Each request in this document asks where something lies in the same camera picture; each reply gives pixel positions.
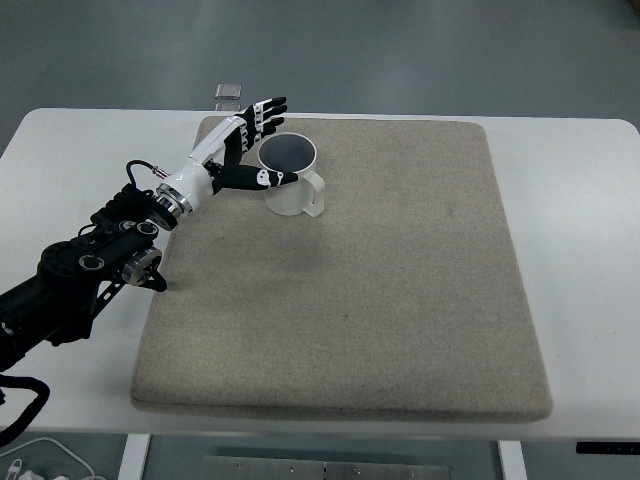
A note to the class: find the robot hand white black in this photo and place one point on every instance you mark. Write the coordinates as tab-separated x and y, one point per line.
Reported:
192	177

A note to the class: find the white cup with HOME print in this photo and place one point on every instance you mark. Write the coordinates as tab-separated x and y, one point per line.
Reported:
292	200

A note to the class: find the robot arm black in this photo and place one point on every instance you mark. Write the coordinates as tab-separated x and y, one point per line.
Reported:
70	280

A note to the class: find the silver floor socket plate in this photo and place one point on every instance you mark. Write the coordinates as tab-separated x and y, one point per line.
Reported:
227	107
229	91

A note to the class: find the beige fabric mat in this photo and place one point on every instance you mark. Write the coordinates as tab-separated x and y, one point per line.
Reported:
375	300

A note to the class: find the white table leg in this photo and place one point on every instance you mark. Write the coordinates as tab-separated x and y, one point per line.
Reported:
134	457
511	461

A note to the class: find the grey metal plate with screws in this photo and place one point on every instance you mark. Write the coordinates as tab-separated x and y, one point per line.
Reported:
325	469

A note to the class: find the white power adapter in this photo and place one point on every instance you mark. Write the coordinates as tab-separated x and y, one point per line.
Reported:
30	475

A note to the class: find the black table control panel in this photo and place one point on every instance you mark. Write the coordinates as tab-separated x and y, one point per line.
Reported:
607	448

